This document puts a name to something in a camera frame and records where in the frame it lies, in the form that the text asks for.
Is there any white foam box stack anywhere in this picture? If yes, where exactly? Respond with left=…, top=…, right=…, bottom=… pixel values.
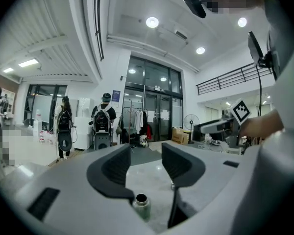
left=73, top=97, right=95, bottom=150

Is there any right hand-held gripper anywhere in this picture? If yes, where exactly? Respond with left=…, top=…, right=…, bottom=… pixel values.
left=200, top=98, right=252, bottom=149

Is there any glass entrance door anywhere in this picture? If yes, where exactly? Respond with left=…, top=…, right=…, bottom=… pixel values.
left=123, top=55, right=184, bottom=143

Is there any black balcony railing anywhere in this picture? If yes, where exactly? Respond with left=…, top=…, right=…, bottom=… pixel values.
left=196, top=62, right=275, bottom=96

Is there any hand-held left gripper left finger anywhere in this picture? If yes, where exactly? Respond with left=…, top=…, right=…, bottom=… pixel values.
left=0, top=143, right=160, bottom=235

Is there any black stair railing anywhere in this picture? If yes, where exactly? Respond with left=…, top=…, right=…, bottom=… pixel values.
left=92, top=0, right=105, bottom=62

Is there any dark framed window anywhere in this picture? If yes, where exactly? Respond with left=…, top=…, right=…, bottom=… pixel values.
left=23, top=84, right=68, bottom=132

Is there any dark metal canister body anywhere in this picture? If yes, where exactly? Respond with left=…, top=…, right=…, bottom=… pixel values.
left=132, top=193, right=152, bottom=222

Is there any black head-mounted camera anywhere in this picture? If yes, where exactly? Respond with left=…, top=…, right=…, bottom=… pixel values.
left=182, top=0, right=207, bottom=19

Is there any black grey backpack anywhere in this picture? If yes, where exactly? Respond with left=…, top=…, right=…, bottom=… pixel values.
left=92, top=110, right=111, bottom=133
left=57, top=110, right=73, bottom=132

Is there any person's right forearm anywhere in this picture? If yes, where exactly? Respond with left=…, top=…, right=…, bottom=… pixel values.
left=240, top=110, right=285, bottom=138

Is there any person's grey shirt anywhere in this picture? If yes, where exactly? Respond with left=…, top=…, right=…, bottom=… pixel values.
left=264, top=0, right=294, bottom=141

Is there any brown cardboard box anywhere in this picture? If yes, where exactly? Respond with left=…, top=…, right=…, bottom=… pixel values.
left=171, top=127, right=190, bottom=145

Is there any fluorescent ceiling light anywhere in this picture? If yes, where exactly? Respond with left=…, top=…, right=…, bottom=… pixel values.
left=18, top=59, right=39, bottom=68

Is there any black standing fan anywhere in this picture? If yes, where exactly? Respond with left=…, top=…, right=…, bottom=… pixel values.
left=183, top=114, right=200, bottom=144

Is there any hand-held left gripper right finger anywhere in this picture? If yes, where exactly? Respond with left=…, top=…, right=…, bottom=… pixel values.
left=161, top=142, right=255, bottom=235

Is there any coat rack with clothes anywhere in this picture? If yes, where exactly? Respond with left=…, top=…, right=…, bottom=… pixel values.
left=121, top=100, right=154, bottom=146

